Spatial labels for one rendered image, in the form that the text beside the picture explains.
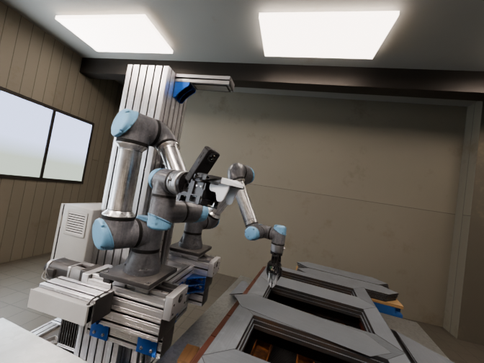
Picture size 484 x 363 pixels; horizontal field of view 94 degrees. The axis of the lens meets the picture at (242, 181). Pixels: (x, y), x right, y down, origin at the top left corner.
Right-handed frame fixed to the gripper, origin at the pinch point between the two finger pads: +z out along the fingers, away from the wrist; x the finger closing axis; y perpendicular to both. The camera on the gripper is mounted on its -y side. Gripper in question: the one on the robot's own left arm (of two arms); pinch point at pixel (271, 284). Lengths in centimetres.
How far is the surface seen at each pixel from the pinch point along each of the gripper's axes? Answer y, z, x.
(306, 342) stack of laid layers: 28.3, 9.0, 21.7
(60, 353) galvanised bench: 100, -13, -29
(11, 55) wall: -28, -172, -361
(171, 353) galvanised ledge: 44, 24, -34
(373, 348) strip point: 22, 5, 49
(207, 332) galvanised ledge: 22.2, 24.5, -26.7
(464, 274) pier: -240, 9, 216
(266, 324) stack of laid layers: 27.8, 7.6, 3.2
